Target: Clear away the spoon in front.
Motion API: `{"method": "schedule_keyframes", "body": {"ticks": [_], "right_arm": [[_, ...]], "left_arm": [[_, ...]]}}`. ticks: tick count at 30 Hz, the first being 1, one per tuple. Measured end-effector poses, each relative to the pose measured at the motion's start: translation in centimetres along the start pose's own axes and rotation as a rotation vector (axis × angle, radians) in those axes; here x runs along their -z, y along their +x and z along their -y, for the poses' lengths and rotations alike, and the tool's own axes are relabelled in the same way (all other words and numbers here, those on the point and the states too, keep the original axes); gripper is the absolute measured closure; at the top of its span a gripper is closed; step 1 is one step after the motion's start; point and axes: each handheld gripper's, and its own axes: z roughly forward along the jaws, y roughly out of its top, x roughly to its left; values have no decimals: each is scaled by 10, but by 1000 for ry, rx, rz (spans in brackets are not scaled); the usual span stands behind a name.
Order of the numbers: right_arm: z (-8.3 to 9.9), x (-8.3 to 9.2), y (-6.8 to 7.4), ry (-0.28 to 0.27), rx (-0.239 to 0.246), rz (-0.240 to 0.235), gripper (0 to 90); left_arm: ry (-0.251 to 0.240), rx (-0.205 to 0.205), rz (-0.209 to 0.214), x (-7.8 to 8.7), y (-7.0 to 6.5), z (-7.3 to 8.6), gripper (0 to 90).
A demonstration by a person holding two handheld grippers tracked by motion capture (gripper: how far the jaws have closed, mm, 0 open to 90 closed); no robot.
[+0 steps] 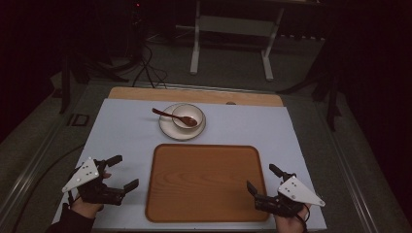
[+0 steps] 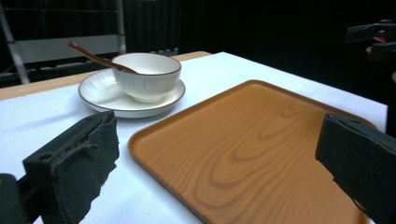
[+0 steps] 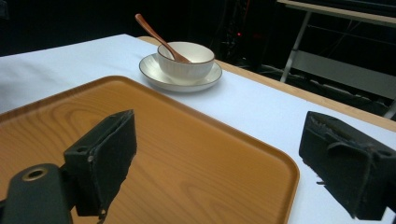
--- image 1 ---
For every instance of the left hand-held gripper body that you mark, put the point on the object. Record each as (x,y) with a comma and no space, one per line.
(81,176)

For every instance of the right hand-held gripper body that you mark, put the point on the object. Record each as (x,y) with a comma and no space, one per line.
(299,194)

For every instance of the black floor socket box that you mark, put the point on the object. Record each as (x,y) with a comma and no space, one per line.
(77,119)

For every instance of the dark brown wooden spoon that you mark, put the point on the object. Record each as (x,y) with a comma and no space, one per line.
(189,121)

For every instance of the white metal stand frame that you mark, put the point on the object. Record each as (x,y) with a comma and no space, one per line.
(194,48)

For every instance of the white ceramic plate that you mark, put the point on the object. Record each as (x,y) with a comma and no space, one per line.
(166,127)

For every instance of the person's right hand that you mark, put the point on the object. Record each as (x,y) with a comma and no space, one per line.
(288,224)

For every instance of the white ceramic bowl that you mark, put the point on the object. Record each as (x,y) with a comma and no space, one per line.
(194,111)

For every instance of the person's left hand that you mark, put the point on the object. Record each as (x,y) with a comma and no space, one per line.
(85,208)

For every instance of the white table mat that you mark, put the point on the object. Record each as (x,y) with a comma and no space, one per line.
(123,129)

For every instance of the brown wooden tray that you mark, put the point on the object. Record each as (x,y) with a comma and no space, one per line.
(207,184)

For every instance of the black device with red light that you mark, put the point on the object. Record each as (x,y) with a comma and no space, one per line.
(137,26)

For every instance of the black tripod stand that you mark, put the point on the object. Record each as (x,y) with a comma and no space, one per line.
(332,103)

